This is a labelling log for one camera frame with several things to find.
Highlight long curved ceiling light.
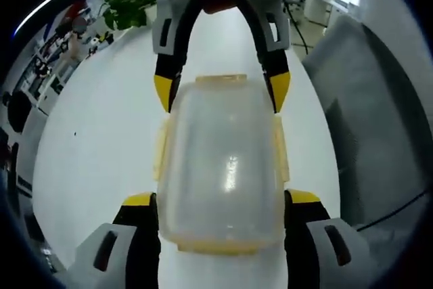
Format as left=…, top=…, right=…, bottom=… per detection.
left=13, top=0, right=136, bottom=37

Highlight small colourful desk item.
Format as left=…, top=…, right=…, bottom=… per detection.
left=88, top=31, right=114, bottom=48

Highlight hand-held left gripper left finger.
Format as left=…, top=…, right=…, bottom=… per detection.
left=67, top=191, right=161, bottom=289

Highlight white office desk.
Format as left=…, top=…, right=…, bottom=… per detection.
left=302, top=0, right=339, bottom=28

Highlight clear plastic box yellow buckles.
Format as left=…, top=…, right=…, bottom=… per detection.
left=151, top=72, right=291, bottom=256

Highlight grey mesh office chair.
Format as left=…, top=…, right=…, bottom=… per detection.
left=300, top=14, right=433, bottom=239

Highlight green leafy plant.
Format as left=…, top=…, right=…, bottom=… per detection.
left=101, top=0, right=158, bottom=31

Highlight black cable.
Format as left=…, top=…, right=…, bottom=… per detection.
left=282, top=0, right=311, bottom=57
left=355, top=189, right=432, bottom=232

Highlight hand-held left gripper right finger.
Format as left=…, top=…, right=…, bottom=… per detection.
left=283, top=189, right=370, bottom=289

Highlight black office chair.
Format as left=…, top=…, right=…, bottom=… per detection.
left=2, top=91, right=35, bottom=134

